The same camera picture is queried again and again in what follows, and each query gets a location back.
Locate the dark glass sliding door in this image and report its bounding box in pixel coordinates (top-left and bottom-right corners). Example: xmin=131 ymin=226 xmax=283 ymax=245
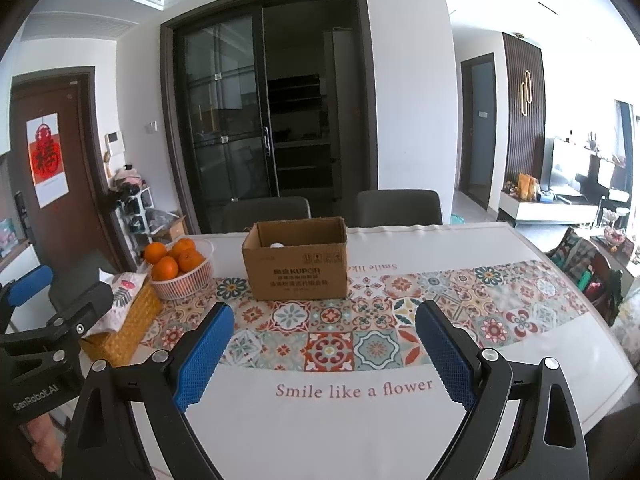
xmin=160 ymin=0 xmax=379 ymax=235

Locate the chair with colourful cloth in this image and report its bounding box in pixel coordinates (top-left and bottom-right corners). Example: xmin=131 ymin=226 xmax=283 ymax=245
xmin=544 ymin=226 xmax=627 ymax=327

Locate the white television cabinet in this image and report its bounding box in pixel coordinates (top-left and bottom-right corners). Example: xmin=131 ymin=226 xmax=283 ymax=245
xmin=499 ymin=187 xmax=602 ymax=227

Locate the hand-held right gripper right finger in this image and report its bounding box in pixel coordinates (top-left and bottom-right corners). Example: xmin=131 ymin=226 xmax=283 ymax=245
xmin=415 ymin=300 xmax=588 ymax=480

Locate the brown cardboard box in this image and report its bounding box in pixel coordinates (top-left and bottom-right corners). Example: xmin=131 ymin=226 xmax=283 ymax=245
xmin=242 ymin=217 xmax=349 ymax=302

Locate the woven straw tissue box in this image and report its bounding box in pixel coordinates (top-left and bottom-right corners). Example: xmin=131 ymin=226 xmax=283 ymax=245
xmin=80 ymin=282 xmax=164 ymax=368

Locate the brown entrance door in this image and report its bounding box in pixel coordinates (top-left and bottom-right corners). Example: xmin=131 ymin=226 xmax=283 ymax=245
xmin=9 ymin=66 xmax=121 ymax=283

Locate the dark slatted wall panel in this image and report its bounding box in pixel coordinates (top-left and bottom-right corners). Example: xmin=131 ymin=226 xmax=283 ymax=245
xmin=501 ymin=32 xmax=547 ymax=196

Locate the person's left hand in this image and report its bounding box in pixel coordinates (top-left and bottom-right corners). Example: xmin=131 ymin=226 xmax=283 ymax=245
xmin=29 ymin=411 xmax=67 ymax=472

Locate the grey dining chair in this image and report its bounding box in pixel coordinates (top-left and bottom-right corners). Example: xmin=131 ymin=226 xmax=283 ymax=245
xmin=221 ymin=196 xmax=312 ymax=234
xmin=356 ymin=189 xmax=444 ymax=228

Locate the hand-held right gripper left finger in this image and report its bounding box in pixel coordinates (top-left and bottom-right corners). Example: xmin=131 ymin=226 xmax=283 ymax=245
xmin=62 ymin=302 xmax=236 ymax=480

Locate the cardboard box with dark contents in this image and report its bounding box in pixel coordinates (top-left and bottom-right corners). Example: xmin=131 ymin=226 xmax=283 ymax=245
xmin=149 ymin=214 xmax=189 ymax=244

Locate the patterned tablecloth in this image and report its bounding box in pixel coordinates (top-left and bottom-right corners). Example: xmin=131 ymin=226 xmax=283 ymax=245
xmin=112 ymin=221 xmax=640 ymax=480

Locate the black door lock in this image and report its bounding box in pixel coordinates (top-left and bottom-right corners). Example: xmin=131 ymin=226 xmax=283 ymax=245
xmin=15 ymin=191 xmax=30 ymax=242

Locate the white slatted fruit basket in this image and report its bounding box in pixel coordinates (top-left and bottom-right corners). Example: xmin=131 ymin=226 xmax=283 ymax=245
xmin=142 ymin=238 xmax=216 ymax=302

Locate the red and white door poster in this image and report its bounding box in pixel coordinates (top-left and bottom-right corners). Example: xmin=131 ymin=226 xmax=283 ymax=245
xmin=26 ymin=114 xmax=70 ymax=209

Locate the dark interior door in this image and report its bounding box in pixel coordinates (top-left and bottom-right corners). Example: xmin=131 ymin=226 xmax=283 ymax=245
xmin=459 ymin=54 xmax=504 ymax=211

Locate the television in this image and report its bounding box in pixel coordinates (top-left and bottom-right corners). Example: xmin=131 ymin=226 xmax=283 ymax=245
xmin=546 ymin=137 xmax=602 ymax=197

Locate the pile of clothes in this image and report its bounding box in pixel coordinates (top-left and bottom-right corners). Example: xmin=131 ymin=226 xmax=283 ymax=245
xmin=111 ymin=164 xmax=145 ymax=195

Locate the floral cloth box cover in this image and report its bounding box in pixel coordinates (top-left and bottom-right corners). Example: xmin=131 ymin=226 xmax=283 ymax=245
xmin=82 ymin=269 xmax=152 ymax=338

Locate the white shoe rack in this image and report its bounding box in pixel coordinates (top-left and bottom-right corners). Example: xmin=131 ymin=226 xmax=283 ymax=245
xmin=112 ymin=187 xmax=154 ymax=257

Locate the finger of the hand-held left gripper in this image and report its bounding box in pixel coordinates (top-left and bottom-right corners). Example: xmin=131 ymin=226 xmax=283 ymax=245
xmin=0 ymin=265 xmax=55 ymax=312
xmin=0 ymin=281 xmax=115 ymax=361

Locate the orange paper bag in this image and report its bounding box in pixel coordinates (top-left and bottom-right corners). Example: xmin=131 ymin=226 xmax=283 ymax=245
xmin=517 ymin=172 xmax=542 ymax=202

